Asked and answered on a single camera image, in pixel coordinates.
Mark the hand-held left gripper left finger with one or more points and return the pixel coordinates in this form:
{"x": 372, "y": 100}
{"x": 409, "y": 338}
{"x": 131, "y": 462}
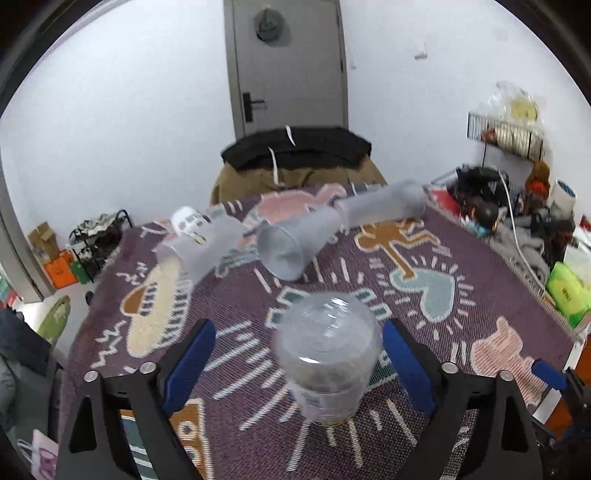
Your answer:
{"x": 189, "y": 364}

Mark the brown cardboard box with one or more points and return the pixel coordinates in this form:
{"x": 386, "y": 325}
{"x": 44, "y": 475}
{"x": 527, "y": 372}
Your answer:
{"x": 43, "y": 242}

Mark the grey hat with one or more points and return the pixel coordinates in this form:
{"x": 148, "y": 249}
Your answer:
{"x": 269, "y": 24}

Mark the clear plastic bag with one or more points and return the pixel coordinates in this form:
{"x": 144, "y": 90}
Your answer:
{"x": 516, "y": 102}

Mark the white tape roll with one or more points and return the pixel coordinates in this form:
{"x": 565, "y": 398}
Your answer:
{"x": 565, "y": 196}

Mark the black jacket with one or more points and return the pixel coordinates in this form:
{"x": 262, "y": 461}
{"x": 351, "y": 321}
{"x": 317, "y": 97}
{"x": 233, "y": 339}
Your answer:
{"x": 295, "y": 147}

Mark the clear plastic cup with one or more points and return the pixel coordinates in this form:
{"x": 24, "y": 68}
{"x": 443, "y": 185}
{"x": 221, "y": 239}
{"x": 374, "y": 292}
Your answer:
{"x": 328, "y": 355}

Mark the black shoe rack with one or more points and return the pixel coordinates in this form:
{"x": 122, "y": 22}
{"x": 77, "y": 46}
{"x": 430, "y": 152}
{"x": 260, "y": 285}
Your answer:
{"x": 99, "y": 244}

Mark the green tissue packet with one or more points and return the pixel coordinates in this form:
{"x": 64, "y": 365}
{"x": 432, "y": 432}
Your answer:
{"x": 569, "y": 291}

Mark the brown padded coat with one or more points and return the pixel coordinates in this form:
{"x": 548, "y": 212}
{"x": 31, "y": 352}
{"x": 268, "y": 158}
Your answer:
{"x": 295, "y": 177}

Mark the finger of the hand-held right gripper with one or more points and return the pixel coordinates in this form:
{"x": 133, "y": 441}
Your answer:
{"x": 549, "y": 372}

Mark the frosted plastic cup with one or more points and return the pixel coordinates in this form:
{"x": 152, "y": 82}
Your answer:
{"x": 388, "y": 203}
{"x": 198, "y": 249}
{"x": 295, "y": 244}

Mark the white paper bag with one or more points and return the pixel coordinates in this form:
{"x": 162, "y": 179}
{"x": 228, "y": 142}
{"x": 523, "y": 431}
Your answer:
{"x": 39, "y": 454}

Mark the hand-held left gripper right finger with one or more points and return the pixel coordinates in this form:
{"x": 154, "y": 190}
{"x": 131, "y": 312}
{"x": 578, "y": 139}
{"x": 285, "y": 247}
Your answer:
{"x": 407, "y": 364}

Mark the printed purple blanket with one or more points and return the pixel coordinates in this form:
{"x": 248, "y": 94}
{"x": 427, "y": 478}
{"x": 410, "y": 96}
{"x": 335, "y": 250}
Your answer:
{"x": 231, "y": 314}

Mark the brown plush toy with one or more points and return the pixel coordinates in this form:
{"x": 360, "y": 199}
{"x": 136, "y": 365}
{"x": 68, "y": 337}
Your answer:
{"x": 538, "y": 179}

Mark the black bag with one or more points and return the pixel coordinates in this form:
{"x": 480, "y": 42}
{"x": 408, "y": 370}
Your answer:
{"x": 480, "y": 182}

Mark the grey door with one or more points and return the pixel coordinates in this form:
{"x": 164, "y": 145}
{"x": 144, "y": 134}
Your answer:
{"x": 288, "y": 69}

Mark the white wall hook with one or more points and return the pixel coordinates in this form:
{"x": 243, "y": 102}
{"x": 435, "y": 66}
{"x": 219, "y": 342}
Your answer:
{"x": 421, "y": 52}

